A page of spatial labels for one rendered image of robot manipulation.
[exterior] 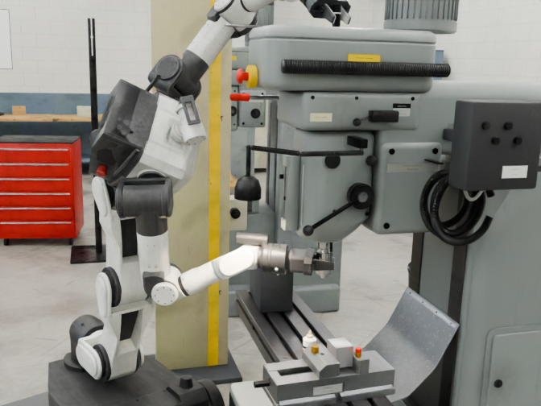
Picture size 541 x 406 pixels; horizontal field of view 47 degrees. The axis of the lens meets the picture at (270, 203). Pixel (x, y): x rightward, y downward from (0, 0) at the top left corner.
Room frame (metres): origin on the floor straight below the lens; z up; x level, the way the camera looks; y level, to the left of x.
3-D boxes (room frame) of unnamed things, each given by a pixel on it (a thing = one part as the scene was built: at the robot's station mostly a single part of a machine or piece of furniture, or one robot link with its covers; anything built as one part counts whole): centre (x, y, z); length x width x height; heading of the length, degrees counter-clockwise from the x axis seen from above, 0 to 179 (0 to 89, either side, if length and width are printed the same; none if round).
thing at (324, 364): (1.58, -0.15, 1.00); 0.12 x 0.06 x 0.04; 19
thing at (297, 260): (1.75, -0.07, 1.23); 0.13 x 0.12 x 0.10; 172
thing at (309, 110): (1.75, -0.20, 1.68); 0.34 x 0.24 x 0.10; 106
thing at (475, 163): (1.50, -0.54, 1.62); 0.20 x 0.09 x 0.21; 106
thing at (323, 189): (1.74, -0.17, 1.47); 0.21 x 0.19 x 0.32; 16
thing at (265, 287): (2.23, -0.01, 1.01); 0.22 x 0.12 x 0.20; 12
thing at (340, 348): (1.60, -0.20, 1.02); 0.06 x 0.05 x 0.06; 19
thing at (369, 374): (1.59, -0.17, 0.97); 0.35 x 0.15 x 0.11; 109
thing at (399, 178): (1.79, -0.35, 1.47); 0.24 x 0.19 x 0.26; 16
